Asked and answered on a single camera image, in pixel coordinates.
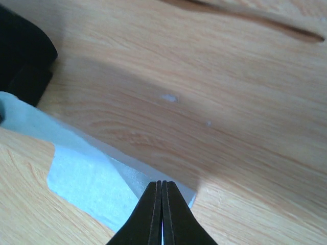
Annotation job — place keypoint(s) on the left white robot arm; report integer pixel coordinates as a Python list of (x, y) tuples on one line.
[(27, 55)]

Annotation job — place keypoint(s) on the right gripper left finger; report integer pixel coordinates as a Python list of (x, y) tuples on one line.
[(144, 226)]

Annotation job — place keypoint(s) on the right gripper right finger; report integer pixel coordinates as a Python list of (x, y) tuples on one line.
[(179, 224)]

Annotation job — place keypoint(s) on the blue cleaning cloth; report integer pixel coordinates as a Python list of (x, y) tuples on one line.
[(93, 176)]

